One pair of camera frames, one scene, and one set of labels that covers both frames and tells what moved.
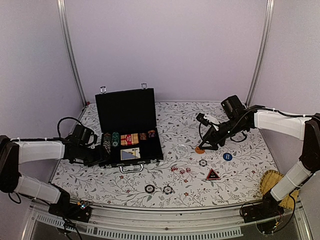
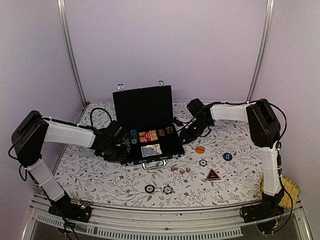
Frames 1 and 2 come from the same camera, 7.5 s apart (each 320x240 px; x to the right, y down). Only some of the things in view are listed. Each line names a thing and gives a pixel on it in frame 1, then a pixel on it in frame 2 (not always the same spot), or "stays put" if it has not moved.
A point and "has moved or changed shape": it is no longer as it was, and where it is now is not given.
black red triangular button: x=212 y=175 stays put
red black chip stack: x=142 y=136 -> x=161 y=132
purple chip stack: x=151 y=133 -> x=169 y=129
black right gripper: x=211 y=137 -> x=188 y=138
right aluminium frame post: x=264 y=48 stays put
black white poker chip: x=203 y=162 stays put
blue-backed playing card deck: x=130 y=153 -> x=150 y=150
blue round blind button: x=227 y=156 stays put
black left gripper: x=101 y=156 -> x=122 y=158
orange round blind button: x=198 y=151 stays put
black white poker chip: x=149 y=188 stays put
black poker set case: x=127 y=119 has moved or changed shape
